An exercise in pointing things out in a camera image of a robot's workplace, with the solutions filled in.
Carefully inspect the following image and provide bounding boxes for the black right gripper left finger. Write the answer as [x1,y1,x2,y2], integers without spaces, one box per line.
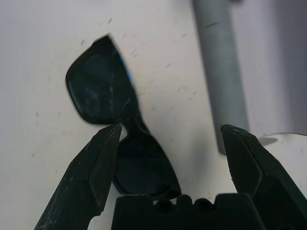
[33,124,122,230]

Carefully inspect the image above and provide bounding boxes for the black sunglasses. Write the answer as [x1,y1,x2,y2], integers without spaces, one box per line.
[65,33,182,201]

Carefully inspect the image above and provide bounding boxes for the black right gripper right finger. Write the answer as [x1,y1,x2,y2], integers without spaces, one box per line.
[220,124,307,230]

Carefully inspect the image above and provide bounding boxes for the grey glasses case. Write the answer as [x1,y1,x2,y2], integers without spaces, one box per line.
[193,0,307,154]

